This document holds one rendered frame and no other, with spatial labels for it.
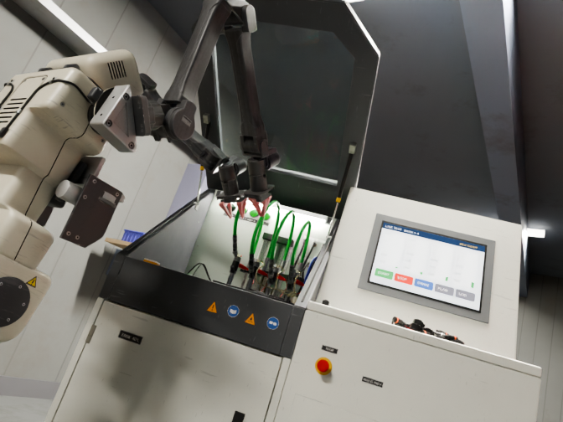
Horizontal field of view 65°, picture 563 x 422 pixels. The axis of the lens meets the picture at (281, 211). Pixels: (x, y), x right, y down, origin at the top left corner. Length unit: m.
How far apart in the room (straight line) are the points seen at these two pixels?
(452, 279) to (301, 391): 0.72
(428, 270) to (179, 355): 0.95
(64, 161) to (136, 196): 2.81
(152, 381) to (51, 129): 0.84
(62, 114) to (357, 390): 1.08
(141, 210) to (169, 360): 2.57
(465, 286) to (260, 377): 0.83
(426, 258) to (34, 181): 1.35
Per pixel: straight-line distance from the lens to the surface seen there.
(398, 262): 1.77
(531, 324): 7.86
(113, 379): 1.60
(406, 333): 1.44
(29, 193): 1.12
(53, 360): 3.81
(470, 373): 1.47
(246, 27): 1.31
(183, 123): 1.11
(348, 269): 1.74
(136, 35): 4.03
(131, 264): 1.64
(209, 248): 2.14
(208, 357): 1.49
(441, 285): 1.76
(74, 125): 1.08
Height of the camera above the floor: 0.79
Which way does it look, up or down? 17 degrees up
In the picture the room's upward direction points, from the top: 18 degrees clockwise
